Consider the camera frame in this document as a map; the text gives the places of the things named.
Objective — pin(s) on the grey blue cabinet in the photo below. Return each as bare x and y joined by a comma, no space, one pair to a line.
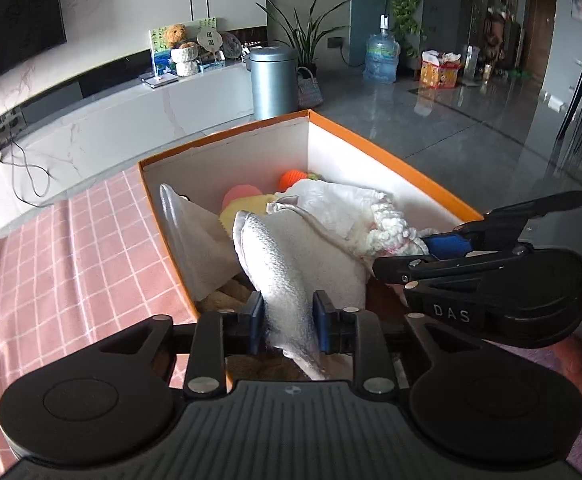
441,20

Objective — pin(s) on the blue green picture card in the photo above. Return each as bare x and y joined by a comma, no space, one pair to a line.
163,57

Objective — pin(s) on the pink checked tablecloth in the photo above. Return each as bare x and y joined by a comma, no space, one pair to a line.
71,260

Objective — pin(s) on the orange crochet toy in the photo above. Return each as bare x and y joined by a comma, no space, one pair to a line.
291,180

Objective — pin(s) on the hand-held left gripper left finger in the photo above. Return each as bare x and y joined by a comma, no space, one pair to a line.
256,320

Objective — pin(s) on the person's right hand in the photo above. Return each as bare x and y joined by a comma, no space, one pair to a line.
576,365

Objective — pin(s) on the potted plant in woven basket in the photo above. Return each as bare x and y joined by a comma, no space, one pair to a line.
311,90

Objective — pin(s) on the pink white crochet toy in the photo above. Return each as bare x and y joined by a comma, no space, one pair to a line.
391,230

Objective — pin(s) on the brown door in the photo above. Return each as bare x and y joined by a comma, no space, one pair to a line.
540,35

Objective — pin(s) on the decorative plate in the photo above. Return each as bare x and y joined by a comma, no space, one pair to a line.
232,45

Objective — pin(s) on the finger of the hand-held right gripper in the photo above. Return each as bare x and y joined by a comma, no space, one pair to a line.
446,246
401,267

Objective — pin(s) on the white towel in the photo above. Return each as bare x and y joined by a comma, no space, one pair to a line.
291,270

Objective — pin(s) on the grey round trash can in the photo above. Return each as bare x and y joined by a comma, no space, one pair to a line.
273,85

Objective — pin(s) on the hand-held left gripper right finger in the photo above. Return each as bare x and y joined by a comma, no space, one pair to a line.
323,325

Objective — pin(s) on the orange gift bag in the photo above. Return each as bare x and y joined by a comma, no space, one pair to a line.
438,75

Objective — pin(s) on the round white hand fan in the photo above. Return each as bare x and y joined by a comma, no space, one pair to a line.
210,40

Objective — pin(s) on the orange cardboard box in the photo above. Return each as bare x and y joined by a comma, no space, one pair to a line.
351,145

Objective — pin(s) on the yellow cleaning cloth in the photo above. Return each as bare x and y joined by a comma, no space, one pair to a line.
243,207

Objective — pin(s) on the blue water bottle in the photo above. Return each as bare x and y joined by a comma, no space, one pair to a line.
382,60

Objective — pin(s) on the white marble TV cabinet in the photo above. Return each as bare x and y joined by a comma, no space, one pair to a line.
121,120

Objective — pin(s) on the white fluffy cloth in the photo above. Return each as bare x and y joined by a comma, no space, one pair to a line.
341,205

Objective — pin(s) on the pink soft ball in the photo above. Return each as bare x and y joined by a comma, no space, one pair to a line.
241,194

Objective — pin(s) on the brown teddy bear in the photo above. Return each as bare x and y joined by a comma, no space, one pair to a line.
175,35

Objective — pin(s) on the wall socket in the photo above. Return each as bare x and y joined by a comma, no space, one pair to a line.
335,43

